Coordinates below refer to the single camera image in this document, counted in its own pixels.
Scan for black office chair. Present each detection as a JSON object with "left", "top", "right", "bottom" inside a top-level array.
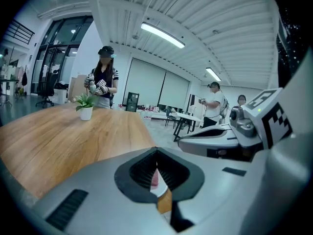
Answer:
[{"left": 35, "top": 70, "right": 61, "bottom": 109}]

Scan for white roller blind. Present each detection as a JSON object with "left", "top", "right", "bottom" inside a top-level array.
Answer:
[
  {"left": 122, "top": 57, "right": 167, "bottom": 108},
  {"left": 159, "top": 70, "right": 191, "bottom": 111}
]

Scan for person's black speckled top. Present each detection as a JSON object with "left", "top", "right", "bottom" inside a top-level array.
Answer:
[{"left": 276, "top": 0, "right": 313, "bottom": 88}]

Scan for flat cardboard sheets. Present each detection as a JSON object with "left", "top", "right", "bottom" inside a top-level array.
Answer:
[{"left": 67, "top": 74, "right": 89, "bottom": 103}]

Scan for black balcony railing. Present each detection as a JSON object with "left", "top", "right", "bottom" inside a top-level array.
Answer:
[{"left": 4, "top": 19, "right": 35, "bottom": 45}]

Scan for white table black legs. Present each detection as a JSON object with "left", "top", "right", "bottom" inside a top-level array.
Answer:
[{"left": 173, "top": 112, "right": 204, "bottom": 142}]

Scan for green plant in white pot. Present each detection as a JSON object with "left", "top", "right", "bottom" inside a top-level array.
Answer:
[{"left": 74, "top": 93, "right": 99, "bottom": 121}]

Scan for short ceiling light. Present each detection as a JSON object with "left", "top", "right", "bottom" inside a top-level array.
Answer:
[{"left": 205, "top": 67, "right": 222, "bottom": 82}]

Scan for black side chair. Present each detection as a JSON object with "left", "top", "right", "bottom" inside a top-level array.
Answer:
[{"left": 164, "top": 105, "right": 178, "bottom": 128}]

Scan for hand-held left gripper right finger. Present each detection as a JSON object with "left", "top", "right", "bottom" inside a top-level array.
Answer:
[{"left": 156, "top": 146, "right": 264, "bottom": 234}]

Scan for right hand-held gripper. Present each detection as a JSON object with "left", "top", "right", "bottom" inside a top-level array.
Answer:
[{"left": 178, "top": 87, "right": 293, "bottom": 162}]

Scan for black framed glass doors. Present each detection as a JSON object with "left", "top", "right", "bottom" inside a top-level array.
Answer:
[{"left": 30, "top": 15, "right": 95, "bottom": 98}]

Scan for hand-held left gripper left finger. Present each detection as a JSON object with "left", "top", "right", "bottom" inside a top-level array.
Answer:
[{"left": 31, "top": 146, "right": 177, "bottom": 235}]

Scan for grey right gripper camera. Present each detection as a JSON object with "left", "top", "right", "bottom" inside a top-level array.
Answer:
[{"left": 229, "top": 106, "right": 258, "bottom": 138}]

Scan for long ceiling light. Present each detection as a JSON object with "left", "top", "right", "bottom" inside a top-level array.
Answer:
[{"left": 140, "top": 21, "right": 185, "bottom": 49}]

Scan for black computer case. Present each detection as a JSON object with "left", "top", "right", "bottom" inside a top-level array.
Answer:
[{"left": 124, "top": 92, "right": 140, "bottom": 113}]

